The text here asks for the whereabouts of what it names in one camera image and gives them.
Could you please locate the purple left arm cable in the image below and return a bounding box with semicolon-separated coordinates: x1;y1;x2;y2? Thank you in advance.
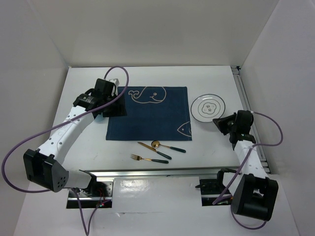
1;65;130;236

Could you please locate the aluminium right side rail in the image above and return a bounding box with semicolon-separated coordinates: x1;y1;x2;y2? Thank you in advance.
231;65;271;174

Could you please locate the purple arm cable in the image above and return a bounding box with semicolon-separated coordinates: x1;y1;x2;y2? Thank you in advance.
1;65;130;236
213;112;283;230

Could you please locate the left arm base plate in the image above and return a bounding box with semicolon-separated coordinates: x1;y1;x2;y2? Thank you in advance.
75;178;114;209

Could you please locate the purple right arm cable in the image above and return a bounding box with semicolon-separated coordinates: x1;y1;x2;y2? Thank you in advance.
213;112;283;230

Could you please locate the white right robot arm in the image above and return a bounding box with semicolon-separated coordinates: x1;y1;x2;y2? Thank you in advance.
213;110;283;222

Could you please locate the blue placemat with whale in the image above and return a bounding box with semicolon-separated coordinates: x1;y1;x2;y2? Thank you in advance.
106;87;192;141

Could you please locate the aluminium front rail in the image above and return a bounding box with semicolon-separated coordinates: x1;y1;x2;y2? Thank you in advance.
39;167;271;179

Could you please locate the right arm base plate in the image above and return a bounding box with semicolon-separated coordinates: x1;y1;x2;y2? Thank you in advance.
195;178;225;207

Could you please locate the aluminium rail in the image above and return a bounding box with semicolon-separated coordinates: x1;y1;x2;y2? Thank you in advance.
231;65;271;174
39;167;271;179

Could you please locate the gold fork green handle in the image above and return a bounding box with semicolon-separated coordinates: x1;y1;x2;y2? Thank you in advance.
130;154;169;164

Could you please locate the gold spoon green handle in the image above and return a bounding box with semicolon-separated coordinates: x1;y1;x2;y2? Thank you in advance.
151;141;186;153

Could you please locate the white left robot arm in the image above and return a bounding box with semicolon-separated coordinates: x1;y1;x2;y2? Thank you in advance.
23;79;126;196

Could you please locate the white plate with dark rim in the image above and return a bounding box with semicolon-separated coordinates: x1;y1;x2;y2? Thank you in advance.
190;94;226;122

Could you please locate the gold knife green handle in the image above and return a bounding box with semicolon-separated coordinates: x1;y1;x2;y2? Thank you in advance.
137;142;172;160

